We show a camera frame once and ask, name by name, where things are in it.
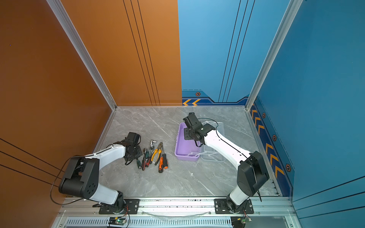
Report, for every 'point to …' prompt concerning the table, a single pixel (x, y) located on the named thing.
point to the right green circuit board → (239, 222)
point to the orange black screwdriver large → (161, 164)
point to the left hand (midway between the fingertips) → (137, 153)
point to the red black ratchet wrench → (143, 163)
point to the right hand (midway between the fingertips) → (187, 133)
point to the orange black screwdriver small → (165, 164)
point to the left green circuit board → (117, 221)
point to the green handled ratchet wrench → (139, 164)
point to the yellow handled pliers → (159, 149)
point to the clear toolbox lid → (208, 154)
